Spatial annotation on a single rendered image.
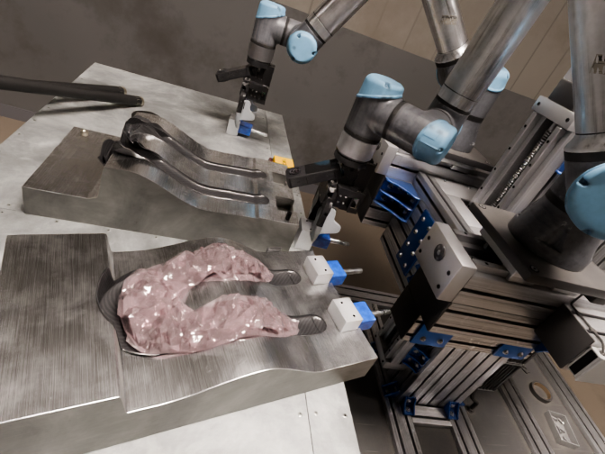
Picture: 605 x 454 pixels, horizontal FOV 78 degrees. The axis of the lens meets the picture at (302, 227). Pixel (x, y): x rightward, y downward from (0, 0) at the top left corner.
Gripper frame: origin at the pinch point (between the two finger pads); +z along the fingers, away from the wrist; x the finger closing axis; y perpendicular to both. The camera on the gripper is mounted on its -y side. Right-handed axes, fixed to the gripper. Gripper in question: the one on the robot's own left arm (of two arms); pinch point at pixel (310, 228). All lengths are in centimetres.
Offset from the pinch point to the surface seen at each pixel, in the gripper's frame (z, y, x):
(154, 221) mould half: 1.1, -32.3, -8.3
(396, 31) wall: -33, 56, 170
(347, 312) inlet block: -3.6, 3.3, -27.1
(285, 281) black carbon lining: -0.4, -6.4, -19.3
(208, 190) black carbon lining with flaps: -3.3, -23.9, 0.2
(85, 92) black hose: -2, -60, 34
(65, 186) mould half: -1.4, -48.4, -7.2
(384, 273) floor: 85, 87, 95
